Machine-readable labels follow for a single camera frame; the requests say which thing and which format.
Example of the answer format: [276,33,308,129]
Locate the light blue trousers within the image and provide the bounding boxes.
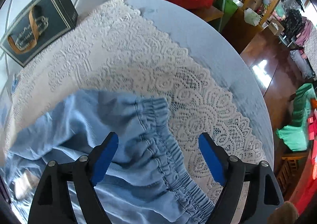
[1,90,214,223]

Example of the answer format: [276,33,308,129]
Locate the green fabric bag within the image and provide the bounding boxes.
[276,83,316,151]

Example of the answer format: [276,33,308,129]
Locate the white lace tablecloth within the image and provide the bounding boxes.
[1,0,269,199]

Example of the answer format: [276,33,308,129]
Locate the dark gift box with ribbon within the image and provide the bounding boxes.
[1,0,78,67]

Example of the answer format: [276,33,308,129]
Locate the green cylindrical bin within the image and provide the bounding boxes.
[213,0,238,32]

